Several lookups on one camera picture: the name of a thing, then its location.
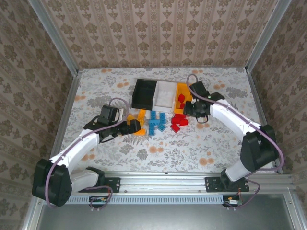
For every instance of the aluminium frame bar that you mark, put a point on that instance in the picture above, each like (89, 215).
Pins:
(295, 213)
(30, 216)

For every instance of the aluminium side rail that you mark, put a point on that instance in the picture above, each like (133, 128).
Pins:
(258, 100)
(70, 100)

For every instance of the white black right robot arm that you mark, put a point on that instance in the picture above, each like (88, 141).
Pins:
(230, 119)

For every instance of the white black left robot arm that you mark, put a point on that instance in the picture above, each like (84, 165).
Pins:
(84, 146)

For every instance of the black plastic bin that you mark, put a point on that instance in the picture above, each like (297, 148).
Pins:
(144, 95)

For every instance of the yellow plastic bin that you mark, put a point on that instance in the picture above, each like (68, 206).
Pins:
(180, 88)

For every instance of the grey metal panel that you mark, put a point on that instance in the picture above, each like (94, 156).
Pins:
(168, 218)

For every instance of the floral patterned table cover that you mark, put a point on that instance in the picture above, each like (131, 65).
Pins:
(168, 153)

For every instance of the aluminium frame post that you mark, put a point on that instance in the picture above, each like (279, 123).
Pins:
(267, 36)
(54, 36)

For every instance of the white plastic bin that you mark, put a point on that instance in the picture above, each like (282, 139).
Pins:
(164, 98)

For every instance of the wide aluminium base rail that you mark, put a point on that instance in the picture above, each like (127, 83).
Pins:
(163, 182)

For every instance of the small connector circuit board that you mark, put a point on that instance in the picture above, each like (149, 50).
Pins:
(232, 202)
(98, 200)

